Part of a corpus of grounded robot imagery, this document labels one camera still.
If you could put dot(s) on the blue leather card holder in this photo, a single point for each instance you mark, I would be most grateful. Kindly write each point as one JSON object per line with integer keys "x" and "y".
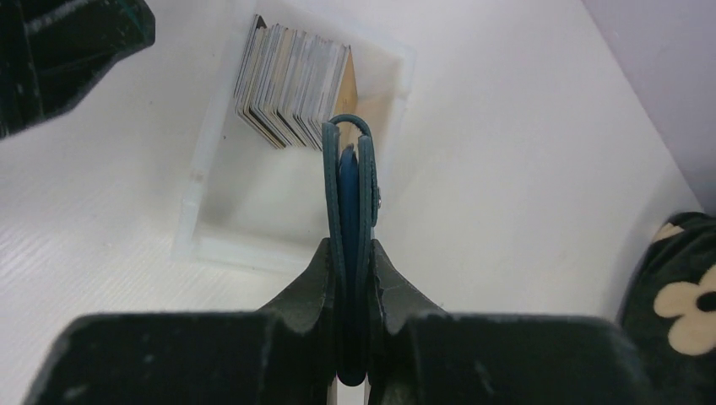
{"x": 353, "y": 200}

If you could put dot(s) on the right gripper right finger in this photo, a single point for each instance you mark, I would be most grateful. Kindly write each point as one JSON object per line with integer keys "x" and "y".
{"x": 422, "y": 354}

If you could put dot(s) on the black floral patterned blanket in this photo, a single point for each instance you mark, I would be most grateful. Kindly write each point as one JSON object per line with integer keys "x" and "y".
{"x": 669, "y": 310}

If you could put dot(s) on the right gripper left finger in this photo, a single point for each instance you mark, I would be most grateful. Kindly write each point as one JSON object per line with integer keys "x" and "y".
{"x": 282, "y": 353}

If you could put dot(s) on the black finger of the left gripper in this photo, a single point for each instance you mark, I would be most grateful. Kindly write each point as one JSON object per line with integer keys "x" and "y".
{"x": 53, "y": 53}

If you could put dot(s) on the stack of credit cards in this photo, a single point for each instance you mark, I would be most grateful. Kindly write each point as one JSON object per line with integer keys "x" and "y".
{"x": 290, "y": 82}

